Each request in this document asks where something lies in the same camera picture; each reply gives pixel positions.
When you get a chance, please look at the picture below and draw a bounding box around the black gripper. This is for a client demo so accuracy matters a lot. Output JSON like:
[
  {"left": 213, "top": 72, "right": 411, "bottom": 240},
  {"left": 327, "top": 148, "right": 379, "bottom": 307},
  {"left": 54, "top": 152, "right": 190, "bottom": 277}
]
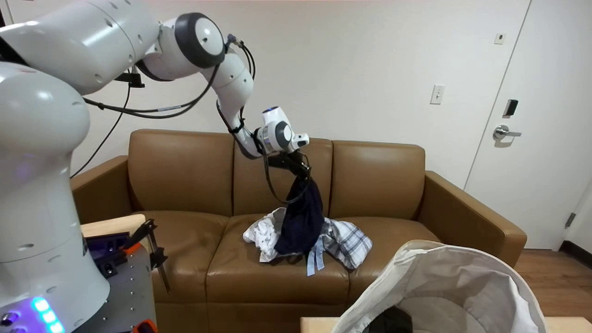
[{"left": 264, "top": 150, "right": 313, "bottom": 183}]

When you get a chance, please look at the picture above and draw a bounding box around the black cloth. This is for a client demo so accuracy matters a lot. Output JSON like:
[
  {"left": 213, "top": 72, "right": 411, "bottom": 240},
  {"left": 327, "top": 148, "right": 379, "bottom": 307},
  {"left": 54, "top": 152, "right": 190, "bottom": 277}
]
[{"left": 274, "top": 165, "right": 327, "bottom": 261}]

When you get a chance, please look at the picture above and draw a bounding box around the blue white plaid cloth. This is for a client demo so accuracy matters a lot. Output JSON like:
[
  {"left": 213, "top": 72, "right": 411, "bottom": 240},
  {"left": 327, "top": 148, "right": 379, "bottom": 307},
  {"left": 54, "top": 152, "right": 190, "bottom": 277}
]
[{"left": 305, "top": 216, "right": 374, "bottom": 277}]

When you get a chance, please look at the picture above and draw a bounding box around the white patterned cloth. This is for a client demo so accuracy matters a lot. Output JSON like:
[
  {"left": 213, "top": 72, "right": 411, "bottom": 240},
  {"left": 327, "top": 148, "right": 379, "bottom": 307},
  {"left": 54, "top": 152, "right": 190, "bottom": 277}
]
[{"left": 240, "top": 207, "right": 289, "bottom": 264}]

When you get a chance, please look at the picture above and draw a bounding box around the grey fabric laundry bag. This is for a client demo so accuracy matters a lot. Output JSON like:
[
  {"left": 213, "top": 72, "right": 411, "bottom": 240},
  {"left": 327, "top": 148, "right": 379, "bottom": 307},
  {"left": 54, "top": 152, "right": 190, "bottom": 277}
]
[{"left": 331, "top": 239, "right": 549, "bottom": 333}]

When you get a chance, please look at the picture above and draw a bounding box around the brown leather sofa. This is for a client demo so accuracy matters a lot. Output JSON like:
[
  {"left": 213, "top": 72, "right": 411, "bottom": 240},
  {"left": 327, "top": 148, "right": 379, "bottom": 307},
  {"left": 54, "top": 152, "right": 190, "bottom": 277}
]
[{"left": 68, "top": 128, "right": 529, "bottom": 333}]

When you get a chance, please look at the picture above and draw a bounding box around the black orange clamp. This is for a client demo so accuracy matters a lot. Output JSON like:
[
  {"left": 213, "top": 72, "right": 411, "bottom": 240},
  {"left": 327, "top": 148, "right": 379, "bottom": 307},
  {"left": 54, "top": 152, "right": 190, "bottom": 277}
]
[{"left": 118, "top": 218, "right": 172, "bottom": 292}]

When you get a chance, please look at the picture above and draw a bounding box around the light wooden block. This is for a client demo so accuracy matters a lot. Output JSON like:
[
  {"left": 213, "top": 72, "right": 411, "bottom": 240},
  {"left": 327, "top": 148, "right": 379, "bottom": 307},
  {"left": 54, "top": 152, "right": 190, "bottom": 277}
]
[{"left": 79, "top": 213, "right": 148, "bottom": 240}]

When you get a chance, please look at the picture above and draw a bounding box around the black door keypad lock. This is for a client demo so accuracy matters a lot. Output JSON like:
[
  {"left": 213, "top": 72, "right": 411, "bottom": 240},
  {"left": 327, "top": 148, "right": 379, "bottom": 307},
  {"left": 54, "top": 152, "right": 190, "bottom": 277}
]
[{"left": 501, "top": 98, "right": 520, "bottom": 120}]

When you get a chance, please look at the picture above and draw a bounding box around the white door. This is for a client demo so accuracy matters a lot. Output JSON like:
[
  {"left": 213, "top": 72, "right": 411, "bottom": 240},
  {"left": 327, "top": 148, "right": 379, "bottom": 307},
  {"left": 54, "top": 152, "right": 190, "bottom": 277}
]
[{"left": 464, "top": 0, "right": 592, "bottom": 252}]

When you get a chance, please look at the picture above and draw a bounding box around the black baseboard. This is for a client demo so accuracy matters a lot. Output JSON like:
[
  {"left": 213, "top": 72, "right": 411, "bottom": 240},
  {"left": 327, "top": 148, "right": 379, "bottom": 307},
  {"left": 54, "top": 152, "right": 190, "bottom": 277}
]
[{"left": 559, "top": 239, "right": 592, "bottom": 270}]

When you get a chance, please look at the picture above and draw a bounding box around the black robot cable hose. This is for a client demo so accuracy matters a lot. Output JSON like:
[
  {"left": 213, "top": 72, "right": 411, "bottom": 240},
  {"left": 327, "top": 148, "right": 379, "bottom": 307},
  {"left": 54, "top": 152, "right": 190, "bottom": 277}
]
[{"left": 81, "top": 35, "right": 259, "bottom": 122}]

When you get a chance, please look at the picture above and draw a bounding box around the white light switch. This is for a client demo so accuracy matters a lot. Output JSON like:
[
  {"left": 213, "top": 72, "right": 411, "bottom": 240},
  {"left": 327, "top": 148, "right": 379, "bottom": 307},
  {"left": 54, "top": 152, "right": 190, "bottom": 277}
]
[{"left": 429, "top": 83, "right": 446, "bottom": 107}]

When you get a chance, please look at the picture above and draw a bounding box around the thin black camera cable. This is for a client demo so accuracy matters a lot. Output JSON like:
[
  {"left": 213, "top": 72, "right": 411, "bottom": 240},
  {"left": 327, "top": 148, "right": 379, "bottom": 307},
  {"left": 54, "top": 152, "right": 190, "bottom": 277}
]
[{"left": 68, "top": 83, "right": 133, "bottom": 181}]

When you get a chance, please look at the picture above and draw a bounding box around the grey perforated base plate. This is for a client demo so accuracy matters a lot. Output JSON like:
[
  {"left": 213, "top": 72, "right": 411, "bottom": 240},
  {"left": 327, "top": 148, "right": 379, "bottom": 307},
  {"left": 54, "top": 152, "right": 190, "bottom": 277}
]
[{"left": 72, "top": 242, "right": 159, "bottom": 333}]

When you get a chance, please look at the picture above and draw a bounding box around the silver door handle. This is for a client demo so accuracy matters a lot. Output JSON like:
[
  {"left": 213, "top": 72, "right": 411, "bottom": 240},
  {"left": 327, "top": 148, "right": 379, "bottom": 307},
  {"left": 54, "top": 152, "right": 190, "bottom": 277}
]
[{"left": 490, "top": 124, "right": 523, "bottom": 148}]

